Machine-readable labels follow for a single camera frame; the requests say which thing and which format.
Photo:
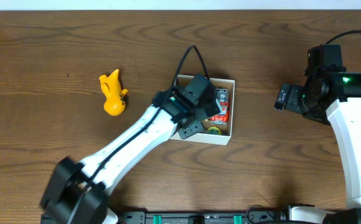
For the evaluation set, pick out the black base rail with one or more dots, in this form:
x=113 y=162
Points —
x=255 y=214

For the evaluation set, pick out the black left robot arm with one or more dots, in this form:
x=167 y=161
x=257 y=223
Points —
x=79 y=192

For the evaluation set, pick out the red fire truck toy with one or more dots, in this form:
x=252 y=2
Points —
x=222 y=117

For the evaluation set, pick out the yellow round rattle toy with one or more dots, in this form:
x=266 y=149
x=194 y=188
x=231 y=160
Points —
x=212 y=128

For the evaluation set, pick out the orange rubber animal toy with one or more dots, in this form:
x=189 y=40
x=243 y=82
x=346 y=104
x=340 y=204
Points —
x=113 y=92

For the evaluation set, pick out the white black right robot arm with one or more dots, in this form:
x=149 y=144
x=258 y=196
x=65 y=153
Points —
x=334 y=99

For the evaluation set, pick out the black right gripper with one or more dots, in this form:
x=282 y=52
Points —
x=292 y=104

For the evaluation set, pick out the white cardboard box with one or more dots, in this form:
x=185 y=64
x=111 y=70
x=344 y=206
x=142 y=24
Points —
x=226 y=129

